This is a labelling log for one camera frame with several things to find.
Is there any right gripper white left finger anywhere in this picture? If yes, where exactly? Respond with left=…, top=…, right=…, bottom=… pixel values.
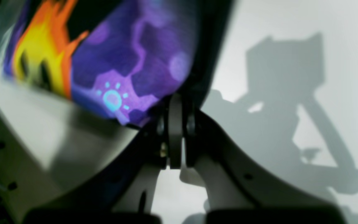
left=24, top=94, right=183, bottom=224

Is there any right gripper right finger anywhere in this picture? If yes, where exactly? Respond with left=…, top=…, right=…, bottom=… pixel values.
left=183, top=109, right=346, bottom=224

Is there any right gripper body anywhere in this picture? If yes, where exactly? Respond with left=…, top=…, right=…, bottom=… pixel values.
left=0, top=80, right=136, bottom=224

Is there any black T-shirt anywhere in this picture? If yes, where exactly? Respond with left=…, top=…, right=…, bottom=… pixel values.
left=3, top=0, right=231, bottom=208

